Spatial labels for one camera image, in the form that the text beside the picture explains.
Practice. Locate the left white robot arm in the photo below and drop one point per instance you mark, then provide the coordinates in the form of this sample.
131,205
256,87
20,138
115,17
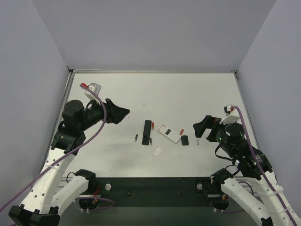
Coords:
43,206

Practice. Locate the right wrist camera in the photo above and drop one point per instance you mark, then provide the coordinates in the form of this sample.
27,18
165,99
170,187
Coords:
231,115

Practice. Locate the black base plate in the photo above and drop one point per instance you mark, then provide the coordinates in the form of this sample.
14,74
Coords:
155,192

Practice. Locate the white red remote control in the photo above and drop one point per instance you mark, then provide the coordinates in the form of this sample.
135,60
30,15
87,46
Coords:
170,134

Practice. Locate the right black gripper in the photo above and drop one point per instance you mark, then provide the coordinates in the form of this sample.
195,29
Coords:
212,128

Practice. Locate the black battery cover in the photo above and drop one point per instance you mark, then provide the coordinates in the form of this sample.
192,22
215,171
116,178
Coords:
184,140

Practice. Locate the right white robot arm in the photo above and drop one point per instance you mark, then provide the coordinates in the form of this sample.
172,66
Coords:
272,209

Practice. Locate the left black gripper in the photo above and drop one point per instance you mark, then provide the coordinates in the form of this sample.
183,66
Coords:
108,111

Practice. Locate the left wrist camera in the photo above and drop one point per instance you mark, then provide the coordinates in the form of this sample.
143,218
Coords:
94,87

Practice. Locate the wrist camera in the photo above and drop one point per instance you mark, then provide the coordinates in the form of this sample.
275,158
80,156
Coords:
94,87
231,115

